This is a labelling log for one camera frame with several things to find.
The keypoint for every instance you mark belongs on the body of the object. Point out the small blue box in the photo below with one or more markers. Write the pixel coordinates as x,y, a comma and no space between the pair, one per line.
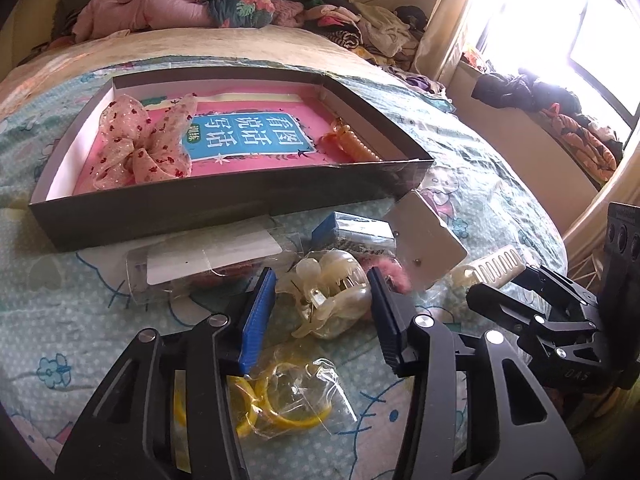
350,232

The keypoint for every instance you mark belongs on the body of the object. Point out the orange beaded hair clip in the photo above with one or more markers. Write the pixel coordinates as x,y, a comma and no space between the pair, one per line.
350,142

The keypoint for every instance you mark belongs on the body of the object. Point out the shallow grey cardboard box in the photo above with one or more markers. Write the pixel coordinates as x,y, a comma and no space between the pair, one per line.
125,210

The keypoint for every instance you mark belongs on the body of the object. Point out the yellow bangles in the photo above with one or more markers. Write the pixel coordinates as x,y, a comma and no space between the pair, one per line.
285,400

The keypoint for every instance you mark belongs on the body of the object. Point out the cartoon cat printed blanket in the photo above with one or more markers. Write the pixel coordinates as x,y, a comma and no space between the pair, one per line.
65,310

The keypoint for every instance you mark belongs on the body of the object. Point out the dark clothes on windowsill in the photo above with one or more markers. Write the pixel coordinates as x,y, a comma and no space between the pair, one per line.
525,90

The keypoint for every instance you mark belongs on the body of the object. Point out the pink fuzzy hair clip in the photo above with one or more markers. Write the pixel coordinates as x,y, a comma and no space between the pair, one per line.
397,270

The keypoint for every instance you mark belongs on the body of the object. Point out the polka-dot fabric hair bow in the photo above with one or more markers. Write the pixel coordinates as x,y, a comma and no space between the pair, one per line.
142,145

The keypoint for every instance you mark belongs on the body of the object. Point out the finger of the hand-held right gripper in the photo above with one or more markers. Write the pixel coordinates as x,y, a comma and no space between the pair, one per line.
555,285
500,310

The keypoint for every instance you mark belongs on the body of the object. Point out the cream curtain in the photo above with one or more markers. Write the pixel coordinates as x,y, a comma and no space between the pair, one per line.
450,15

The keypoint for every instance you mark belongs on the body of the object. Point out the pile of mixed clothes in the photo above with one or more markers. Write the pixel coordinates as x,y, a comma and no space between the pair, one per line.
365,25

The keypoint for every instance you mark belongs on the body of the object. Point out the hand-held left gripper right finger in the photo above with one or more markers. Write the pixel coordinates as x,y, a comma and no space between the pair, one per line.
382,310

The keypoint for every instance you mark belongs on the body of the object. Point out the packaged brown hair clip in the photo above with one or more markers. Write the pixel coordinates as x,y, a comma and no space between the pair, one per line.
210,260

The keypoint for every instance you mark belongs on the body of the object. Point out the white slotted hair clip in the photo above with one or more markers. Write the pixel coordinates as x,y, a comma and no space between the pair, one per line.
492,265

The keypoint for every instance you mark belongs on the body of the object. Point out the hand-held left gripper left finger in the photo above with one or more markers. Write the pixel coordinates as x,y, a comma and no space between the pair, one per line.
257,320

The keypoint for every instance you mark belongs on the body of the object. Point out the purple crumpled clothes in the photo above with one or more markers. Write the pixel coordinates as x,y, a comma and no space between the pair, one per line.
420,85

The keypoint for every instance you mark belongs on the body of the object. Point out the pink quilt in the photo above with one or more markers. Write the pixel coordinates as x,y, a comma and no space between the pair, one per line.
145,10

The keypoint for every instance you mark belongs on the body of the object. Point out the peach floral sheet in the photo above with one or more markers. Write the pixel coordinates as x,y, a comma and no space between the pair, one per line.
45,75

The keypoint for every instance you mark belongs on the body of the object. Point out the beige bedspread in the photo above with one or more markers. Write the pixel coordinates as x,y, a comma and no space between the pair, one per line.
225,45

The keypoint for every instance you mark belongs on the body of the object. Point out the orange patterned cloth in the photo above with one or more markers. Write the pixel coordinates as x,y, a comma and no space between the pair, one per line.
590,147

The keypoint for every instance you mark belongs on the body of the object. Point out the pink book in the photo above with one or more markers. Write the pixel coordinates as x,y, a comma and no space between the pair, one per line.
250,135

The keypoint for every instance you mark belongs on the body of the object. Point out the cream claw hair clip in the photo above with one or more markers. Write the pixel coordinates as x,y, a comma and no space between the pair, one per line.
330,295

